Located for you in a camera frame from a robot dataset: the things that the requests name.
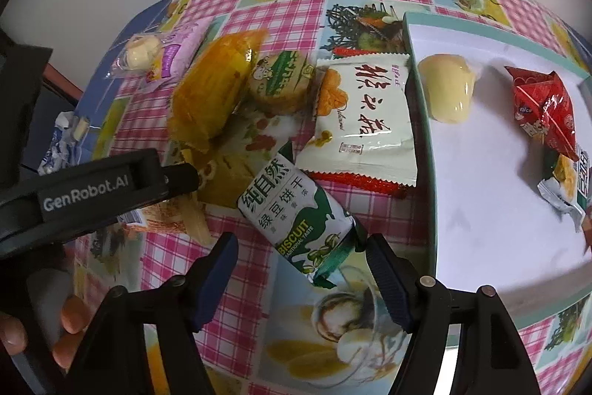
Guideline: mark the red snack packet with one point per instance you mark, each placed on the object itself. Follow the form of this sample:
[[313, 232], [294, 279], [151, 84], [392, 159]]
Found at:
[[541, 108]]

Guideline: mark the purple snack packet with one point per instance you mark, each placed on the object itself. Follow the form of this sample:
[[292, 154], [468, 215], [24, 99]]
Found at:
[[178, 52]]

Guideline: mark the person's left hand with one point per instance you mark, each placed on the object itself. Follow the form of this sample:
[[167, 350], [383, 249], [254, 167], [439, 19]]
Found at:
[[71, 330]]

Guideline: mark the small beige wrapped candy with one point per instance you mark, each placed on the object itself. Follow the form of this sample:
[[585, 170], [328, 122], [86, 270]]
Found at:
[[82, 128]]

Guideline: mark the green and white biscuit packet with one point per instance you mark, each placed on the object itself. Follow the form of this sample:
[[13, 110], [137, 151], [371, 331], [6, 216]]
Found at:
[[296, 214]]

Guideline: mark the yellow clear snack packet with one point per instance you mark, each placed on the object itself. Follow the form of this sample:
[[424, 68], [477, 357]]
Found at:
[[208, 89]]

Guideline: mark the reddish wooden board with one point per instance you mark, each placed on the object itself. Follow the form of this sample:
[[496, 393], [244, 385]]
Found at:
[[62, 80]]

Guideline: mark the beige cracker packet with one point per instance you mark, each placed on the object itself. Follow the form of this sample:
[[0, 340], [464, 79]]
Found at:
[[194, 217]]

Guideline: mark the black cabinet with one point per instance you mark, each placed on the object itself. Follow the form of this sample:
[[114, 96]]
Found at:
[[46, 117]]

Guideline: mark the crumpled blue white wrapper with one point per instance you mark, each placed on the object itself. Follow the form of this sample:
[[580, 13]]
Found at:
[[55, 145]]

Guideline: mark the round green biscuit packet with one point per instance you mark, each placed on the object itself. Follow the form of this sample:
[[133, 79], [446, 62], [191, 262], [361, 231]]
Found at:
[[277, 75]]

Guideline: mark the round pastry in clear wrapper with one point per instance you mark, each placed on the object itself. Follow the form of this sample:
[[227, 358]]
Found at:
[[141, 50]]

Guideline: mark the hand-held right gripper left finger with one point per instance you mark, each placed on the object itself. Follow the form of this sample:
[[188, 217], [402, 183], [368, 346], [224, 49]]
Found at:
[[217, 279]]

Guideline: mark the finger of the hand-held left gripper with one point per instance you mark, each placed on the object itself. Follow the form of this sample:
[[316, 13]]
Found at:
[[181, 181]]

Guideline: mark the cream snack packet brown print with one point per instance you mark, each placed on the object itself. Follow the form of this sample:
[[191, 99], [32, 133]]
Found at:
[[365, 112]]

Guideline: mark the white shallow box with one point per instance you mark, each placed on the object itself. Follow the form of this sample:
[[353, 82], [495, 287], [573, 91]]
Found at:
[[485, 200]]

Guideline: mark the pale yellow round pastry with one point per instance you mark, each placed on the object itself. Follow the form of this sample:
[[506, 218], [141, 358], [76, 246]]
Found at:
[[446, 89]]

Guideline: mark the small red foil packet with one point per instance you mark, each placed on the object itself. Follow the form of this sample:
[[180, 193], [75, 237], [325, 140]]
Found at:
[[360, 181]]

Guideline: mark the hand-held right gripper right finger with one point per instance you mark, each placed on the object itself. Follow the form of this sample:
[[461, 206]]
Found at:
[[391, 284]]

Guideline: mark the white green corn snack packet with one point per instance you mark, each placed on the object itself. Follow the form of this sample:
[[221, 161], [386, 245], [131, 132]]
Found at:
[[566, 173]]

